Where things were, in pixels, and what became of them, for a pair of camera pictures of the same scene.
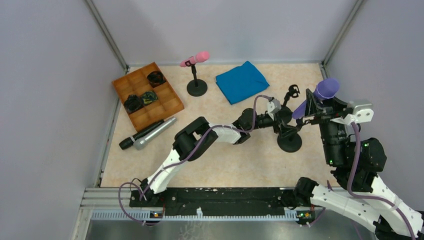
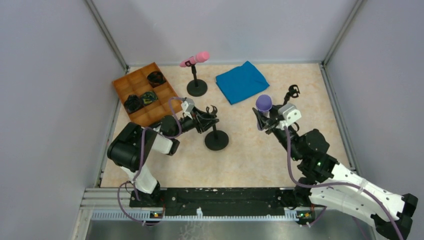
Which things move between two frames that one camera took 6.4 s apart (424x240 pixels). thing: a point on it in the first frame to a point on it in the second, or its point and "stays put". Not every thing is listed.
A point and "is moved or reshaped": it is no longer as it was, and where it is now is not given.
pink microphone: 201,56 stays put
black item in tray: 156,78 stays put
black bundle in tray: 133,103 stays put
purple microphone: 325,89 is moved or reshaped
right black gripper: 326,110 to 274,119
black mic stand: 197,87 stays put
